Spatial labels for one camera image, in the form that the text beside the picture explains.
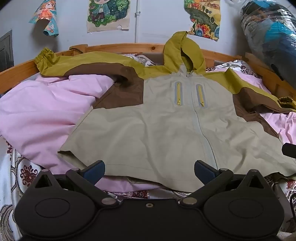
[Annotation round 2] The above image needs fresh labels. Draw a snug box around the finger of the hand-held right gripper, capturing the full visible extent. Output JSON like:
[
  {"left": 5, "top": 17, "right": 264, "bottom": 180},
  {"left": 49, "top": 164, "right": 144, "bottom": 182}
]
[{"left": 281, "top": 143, "right": 296, "bottom": 160}]

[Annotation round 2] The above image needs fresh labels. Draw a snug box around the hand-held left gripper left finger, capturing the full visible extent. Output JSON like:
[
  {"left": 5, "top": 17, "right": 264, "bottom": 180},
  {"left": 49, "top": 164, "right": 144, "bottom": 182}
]
[{"left": 34, "top": 160, "right": 119, "bottom": 208}]

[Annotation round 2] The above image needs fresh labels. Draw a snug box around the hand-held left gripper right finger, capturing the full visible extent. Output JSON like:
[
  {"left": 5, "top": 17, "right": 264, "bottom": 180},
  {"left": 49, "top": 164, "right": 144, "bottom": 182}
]
[{"left": 179, "top": 159, "right": 267, "bottom": 208}]

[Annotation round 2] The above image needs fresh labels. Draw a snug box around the beige brown olive hooded jacket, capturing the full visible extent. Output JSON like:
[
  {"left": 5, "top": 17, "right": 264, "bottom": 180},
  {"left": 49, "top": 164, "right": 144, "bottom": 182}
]
[{"left": 34, "top": 31, "right": 296, "bottom": 193}]

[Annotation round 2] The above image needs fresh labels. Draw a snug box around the floral patterned bed sheet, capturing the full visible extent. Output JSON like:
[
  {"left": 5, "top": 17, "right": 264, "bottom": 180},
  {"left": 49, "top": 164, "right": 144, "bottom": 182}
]
[{"left": 0, "top": 53, "right": 296, "bottom": 241}]

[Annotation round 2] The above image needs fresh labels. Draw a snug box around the pink quilt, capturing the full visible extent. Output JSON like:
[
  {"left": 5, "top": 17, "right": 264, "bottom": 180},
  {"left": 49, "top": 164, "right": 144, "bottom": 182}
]
[{"left": 0, "top": 61, "right": 296, "bottom": 194}]

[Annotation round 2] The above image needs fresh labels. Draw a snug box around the plastic-wrapped bedding bundle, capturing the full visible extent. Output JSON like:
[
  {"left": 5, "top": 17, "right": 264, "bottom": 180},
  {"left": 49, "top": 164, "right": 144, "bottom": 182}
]
[{"left": 240, "top": 0, "right": 296, "bottom": 82}]

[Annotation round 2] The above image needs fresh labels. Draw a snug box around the wooden bed frame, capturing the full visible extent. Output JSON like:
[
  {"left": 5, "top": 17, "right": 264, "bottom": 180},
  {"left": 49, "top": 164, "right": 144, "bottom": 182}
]
[{"left": 0, "top": 43, "right": 296, "bottom": 99}]

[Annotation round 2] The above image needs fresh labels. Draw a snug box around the dark framed wall panel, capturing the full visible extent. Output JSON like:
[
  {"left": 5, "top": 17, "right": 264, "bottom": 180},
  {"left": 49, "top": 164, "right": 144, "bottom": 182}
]
[{"left": 0, "top": 29, "right": 14, "bottom": 68}]

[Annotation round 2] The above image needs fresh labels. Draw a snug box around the colourful landscape wall poster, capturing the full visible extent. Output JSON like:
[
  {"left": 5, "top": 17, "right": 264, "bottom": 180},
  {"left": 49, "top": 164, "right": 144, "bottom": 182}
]
[{"left": 184, "top": 0, "right": 221, "bottom": 40}]

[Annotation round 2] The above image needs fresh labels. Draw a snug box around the white wall pipe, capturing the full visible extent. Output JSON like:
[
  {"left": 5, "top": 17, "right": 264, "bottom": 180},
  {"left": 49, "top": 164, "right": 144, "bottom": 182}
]
[{"left": 135, "top": 0, "right": 141, "bottom": 44}]

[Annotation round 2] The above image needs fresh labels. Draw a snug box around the green cartoon character wall poster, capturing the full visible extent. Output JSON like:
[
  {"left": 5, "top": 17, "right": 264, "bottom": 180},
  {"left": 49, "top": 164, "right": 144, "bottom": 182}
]
[{"left": 87, "top": 0, "right": 131, "bottom": 33}]

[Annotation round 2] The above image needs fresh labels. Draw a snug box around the cartoon girl wall poster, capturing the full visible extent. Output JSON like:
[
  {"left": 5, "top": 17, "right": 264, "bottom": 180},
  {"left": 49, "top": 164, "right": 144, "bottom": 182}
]
[{"left": 29, "top": 0, "right": 60, "bottom": 37}]

